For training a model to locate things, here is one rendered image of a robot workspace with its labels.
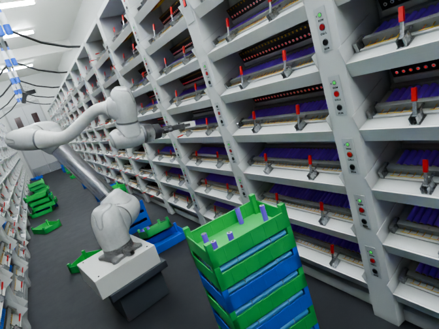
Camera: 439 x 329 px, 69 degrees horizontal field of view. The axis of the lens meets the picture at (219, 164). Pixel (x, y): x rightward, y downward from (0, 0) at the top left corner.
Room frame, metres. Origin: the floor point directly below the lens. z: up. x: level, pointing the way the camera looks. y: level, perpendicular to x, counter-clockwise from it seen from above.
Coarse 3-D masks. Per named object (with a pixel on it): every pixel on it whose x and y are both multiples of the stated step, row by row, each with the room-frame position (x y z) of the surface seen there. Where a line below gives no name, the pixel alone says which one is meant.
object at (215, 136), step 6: (198, 114) 2.14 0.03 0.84; (204, 114) 2.07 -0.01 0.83; (186, 120) 2.21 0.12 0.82; (174, 132) 2.16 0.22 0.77; (180, 132) 2.17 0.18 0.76; (198, 132) 1.94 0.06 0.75; (204, 132) 1.86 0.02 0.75; (216, 132) 1.73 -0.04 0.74; (180, 138) 2.10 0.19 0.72; (186, 138) 2.02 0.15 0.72; (192, 138) 1.95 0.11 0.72; (198, 138) 1.88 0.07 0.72; (204, 138) 1.81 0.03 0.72; (210, 138) 1.75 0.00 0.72; (216, 138) 1.69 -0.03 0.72; (222, 138) 1.64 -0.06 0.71
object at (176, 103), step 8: (200, 72) 1.95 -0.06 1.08; (184, 80) 2.16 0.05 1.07; (192, 80) 2.08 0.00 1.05; (200, 80) 2.00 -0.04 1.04; (192, 88) 2.06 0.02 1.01; (200, 88) 1.89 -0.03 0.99; (176, 96) 2.01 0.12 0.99; (184, 96) 2.01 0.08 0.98; (192, 96) 1.93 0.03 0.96; (200, 96) 1.77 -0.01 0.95; (208, 96) 1.62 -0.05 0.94; (168, 104) 2.17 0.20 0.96; (176, 104) 2.01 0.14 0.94; (184, 104) 1.91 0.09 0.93; (192, 104) 1.82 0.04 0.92; (200, 104) 1.75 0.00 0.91; (208, 104) 1.68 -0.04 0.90; (168, 112) 2.16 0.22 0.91; (176, 112) 2.06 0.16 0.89
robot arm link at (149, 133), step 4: (148, 124) 1.62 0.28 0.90; (144, 128) 1.58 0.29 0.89; (148, 128) 1.59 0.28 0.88; (152, 128) 1.59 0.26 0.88; (144, 132) 1.57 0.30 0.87; (148, 132) 1.58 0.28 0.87; (152, 132) 1.59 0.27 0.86; (148, 136) 1.58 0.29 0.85; (152, 136) 1.59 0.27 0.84; (148, 140) 1.59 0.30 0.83; (152, 140) 1.61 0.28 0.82
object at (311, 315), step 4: (312, 304) 0.97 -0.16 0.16; (308, 308) 0.96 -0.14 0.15; (312, 308) 0.97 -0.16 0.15; (308, 312) 0.97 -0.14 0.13; (312, 312) 0.96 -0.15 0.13; (308, 316) 0.95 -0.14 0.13; (312, 316) 0.96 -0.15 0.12; (300, 320) 0.94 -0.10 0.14; (304, 320) 0.95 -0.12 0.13; (308, 320) 0.95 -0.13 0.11; (312, 320) 0.96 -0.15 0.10; (316, 320) 0.97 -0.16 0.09; (296, 324) 0.93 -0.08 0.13; (300, 324) 0.94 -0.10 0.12; (304, 324) 0.95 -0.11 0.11; (308, 324) 0.95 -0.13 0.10; (312, 324) 0.96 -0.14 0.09; (220, 328) 1.01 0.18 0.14; (288, 328) 0.92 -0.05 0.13; (292, 328) 0.92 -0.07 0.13; (296, 328) 0.93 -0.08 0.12; (300, 328) 0.94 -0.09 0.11; (304, 328) 0.94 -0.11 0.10; (308, 328) 0.95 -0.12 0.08
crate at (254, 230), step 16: (240, 208) 1.12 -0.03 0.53; (256, 208) 1.13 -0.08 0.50; (272, 208) 1.04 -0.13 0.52; (208, 224) 1.06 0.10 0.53; (224, 224) 1.09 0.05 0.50; (256, 224) 1.04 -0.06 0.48; (272, 224) 0.94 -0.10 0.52; (288, 224) 0.96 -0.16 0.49; (192, 240) 0.97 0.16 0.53; (224, 240) 1.00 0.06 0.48; (240, 240) 0.89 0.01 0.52; (256, 240) 0.91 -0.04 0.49; (208, 256) 0.85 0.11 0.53; (224, 256) 0.87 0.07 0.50
